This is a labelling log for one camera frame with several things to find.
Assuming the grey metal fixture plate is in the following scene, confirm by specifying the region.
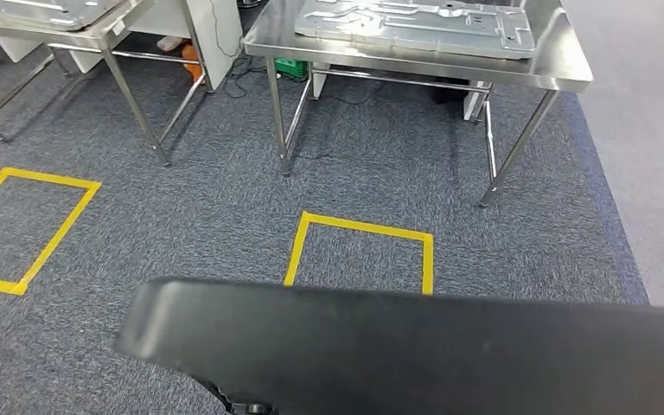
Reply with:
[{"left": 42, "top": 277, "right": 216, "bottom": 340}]
[
  {"left": 293, "top": 0, "right": 537, "bottom": 61},
  {"left": 0, "top": 0, "right": 130, "bottom": 33}
]

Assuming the stainless steel workbench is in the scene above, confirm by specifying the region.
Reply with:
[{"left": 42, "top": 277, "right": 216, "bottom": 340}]
[
  {"left": 241, "top": 0, "right": 595, "bottom": 208},
  {"left": 0, "top": 0, "right": 215, "bottom": 169}
]

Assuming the yellow floor tape rectangle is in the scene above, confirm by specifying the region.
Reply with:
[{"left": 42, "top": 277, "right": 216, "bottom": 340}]
[{"left": 283, "top": 210, "right": 435, "bottom": 297}]

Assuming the green plastic crate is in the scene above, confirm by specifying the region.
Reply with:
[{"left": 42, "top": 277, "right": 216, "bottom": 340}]
[{"left": 274, "top": 57, "right": 310, "bottom": 80}]

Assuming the orange object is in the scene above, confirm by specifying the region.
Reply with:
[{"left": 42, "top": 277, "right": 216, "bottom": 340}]
[{"left": 181, "top": 42, "right": 204, "bottom": 82}]

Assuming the black plastic plate frame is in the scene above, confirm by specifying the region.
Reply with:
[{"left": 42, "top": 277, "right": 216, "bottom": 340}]
[{"left": 112, "top": 278, "right": 664, "bottom": 415}]

